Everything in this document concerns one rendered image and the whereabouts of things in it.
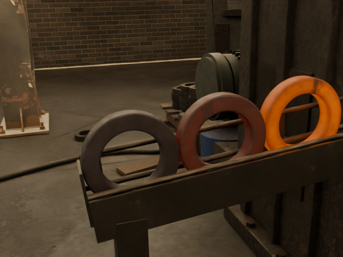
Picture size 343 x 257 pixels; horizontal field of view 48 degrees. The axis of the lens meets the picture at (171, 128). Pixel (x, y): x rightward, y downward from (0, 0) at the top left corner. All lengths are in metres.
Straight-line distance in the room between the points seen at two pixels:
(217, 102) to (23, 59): 2.57
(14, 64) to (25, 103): 0.31
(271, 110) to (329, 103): 0.14
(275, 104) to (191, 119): 0.18
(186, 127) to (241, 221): 0.99
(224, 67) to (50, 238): 1.18
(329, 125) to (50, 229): 1.32
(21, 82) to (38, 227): 1.60
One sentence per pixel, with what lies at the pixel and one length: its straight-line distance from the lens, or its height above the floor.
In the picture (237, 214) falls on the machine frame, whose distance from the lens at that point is 1.70.
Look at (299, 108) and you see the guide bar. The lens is 0.90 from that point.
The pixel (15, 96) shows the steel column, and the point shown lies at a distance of 3.24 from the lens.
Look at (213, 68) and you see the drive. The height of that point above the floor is 0.61.
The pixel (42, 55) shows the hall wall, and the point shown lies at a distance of 6.76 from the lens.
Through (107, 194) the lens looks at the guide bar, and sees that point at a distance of 0.70.
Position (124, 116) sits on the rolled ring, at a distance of 0.68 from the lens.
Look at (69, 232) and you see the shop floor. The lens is 1.78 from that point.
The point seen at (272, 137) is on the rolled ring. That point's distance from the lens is 0.81.
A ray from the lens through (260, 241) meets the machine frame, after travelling 1.55.
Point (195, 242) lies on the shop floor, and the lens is 1.65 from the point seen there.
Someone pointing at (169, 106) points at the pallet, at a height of 0.14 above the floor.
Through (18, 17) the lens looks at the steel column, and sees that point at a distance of 3.17.
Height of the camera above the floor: 0.92
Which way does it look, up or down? 18 degrees down
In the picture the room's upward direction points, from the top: 2 degrees counter-clockwise
